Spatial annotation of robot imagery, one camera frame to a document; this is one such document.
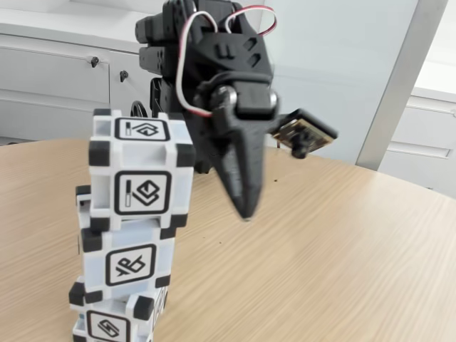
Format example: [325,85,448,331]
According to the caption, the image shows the white cube with stacked-diamonds symbol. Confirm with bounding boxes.
[88,106,196,229]

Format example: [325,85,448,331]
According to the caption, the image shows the white cube with crossed-lines symbol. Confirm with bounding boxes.
[74,184,177,304]

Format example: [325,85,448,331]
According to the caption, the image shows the frosted glass partition panel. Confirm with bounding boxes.
[259,0,420,167]

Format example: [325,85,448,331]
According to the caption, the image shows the black disc with white lines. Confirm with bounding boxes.
[130,100,149,118]

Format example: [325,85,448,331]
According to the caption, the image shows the white drawer cabinet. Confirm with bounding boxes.
[377,60,456,200]

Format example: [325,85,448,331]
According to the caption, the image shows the white low cabinet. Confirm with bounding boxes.
[0,17,275,147]

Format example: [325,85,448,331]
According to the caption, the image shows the white cube with lightning symbol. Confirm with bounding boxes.
[68,281,169,342]

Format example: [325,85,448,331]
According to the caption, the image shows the gripper camera on black mount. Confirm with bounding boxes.
[272,108,339,160]

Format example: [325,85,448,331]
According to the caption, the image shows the white red servo cable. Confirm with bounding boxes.
[224,6,279,37]
[175,10,215,119]

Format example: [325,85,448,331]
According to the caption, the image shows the grey metal partition post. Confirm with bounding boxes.
[354,0,456,172]

